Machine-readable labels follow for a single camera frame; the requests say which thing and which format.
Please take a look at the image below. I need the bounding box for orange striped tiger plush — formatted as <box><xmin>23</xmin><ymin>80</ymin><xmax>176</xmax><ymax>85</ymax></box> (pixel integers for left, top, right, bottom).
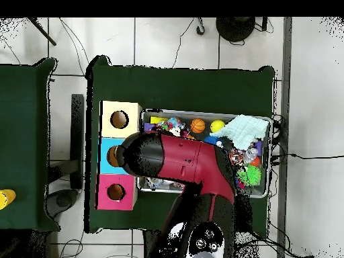
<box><xmin>228</xmin><ymin>150</ymin><xmax>245</xmax><ymax>167</ymax></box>

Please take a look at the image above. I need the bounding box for wooden box with three holes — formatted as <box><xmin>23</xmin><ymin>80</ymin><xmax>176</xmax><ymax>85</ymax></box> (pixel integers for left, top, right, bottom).
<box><xmin>95</xmin><ymin>100</ymin><xmax>142</xmax><ymax>211</ymax></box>

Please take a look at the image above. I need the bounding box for shallow silver mesh bin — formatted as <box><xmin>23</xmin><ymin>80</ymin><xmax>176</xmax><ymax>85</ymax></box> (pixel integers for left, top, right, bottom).
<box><xmin>136</xmin><ymin>108</ymin><xmax>272</xmax><ymax>199</ymax></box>

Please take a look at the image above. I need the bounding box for orange toy basketball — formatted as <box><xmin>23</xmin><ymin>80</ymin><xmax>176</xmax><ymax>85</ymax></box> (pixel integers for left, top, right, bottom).
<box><xmin>189</xmin><ymin>118</ymin><xmax>206</xmax><ymax>134</ymax></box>

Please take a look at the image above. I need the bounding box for yellow ball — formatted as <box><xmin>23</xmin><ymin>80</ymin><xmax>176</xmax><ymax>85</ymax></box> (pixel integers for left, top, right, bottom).
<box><xmin>210</xmin><ymin>119</ymin><xmax>226</xmax><ymax>134</ymax></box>

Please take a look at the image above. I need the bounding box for dark green tablecloth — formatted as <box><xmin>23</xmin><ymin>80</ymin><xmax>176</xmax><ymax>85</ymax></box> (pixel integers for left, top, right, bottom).
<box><xmin>84</xmin><ymin>54</ymin><xmax>275</xmax><ymax>237</ymax></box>
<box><xmin>0</xmin><ymin>57</ymin><xmax>60</xmax><ymax>232</ymax></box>

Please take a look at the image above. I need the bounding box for light blue waffle cloth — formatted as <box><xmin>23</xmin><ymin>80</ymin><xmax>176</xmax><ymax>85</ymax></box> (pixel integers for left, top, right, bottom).
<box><xmin>210</xmin><ymin>114</ymin><xmax>269</xmax><ymax>151</ymax></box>

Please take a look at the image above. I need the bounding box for green spiky ball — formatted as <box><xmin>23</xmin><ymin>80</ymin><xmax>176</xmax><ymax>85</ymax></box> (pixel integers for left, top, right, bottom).
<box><xmin>236</xmin><ymin>164</ymin><xmax>262</xmax><ymax>187</ymax></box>

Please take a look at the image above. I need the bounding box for black upright panel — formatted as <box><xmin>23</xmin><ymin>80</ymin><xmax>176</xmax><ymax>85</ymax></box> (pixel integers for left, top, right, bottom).
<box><xmin>70</xmin><ymin>93</ymin><xmax>85</xmax><ymax>189</ymax></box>

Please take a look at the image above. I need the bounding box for black round stand base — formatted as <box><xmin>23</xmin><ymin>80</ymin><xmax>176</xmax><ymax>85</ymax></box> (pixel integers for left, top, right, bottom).
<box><xmin>215</xmin><ymin>17</ymin><xmax>256</xmax><ymax>43</ymax></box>

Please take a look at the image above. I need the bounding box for black rod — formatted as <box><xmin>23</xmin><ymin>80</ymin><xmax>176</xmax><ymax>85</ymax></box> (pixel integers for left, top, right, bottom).
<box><xmin>27</xmin><ymin>17</ymin><xmax>57</xmax><ymax>46</ymax></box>

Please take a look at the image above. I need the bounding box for yellow plastic toy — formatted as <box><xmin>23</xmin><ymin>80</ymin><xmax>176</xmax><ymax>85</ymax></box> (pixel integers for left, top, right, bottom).
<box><xmin>0</xmin><ymin>189</ymin><xmax>17</xmax><ymax>210</ymax></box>

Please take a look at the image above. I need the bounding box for black cable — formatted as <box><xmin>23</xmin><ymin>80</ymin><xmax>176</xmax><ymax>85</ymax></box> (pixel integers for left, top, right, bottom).
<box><xmin>271</xmin><ymin>152</ymin><xmax>344</xmax><ymax>160</ymax></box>

